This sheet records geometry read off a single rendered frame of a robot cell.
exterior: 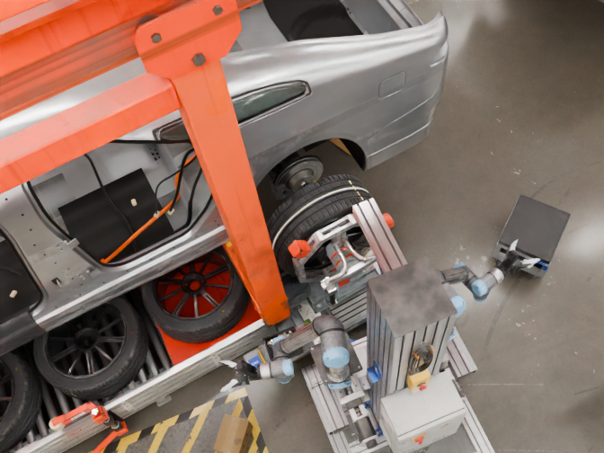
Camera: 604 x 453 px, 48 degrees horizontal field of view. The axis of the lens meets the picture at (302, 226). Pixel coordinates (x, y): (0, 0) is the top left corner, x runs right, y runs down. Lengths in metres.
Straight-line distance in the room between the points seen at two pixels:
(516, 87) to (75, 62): 4.26
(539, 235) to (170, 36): 3.23
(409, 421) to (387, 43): 1.86
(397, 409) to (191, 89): 1.76
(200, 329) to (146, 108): 2.22
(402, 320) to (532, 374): 2.26
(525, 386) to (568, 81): 2.49
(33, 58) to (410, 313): 1.49
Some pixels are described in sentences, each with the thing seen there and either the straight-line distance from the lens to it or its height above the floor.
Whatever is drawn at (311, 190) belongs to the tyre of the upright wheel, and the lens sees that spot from 3.75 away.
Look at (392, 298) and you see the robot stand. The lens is 2.54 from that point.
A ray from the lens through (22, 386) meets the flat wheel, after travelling 4.49.
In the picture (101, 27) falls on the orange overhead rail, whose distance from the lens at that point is 2.05.
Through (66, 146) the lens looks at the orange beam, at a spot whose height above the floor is 2.69.
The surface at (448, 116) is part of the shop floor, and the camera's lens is 5.51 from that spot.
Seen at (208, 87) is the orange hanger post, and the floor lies 2.69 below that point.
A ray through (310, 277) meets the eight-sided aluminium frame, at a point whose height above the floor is 0.73.
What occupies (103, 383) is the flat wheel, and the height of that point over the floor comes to 0.50.
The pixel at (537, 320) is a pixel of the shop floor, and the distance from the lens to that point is 4.80.
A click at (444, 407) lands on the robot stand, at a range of 3.26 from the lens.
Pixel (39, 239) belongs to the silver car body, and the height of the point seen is 1.57.
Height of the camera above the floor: 4.39
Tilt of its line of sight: 62 degrees down
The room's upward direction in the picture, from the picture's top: 10 degrees counter-clockwise
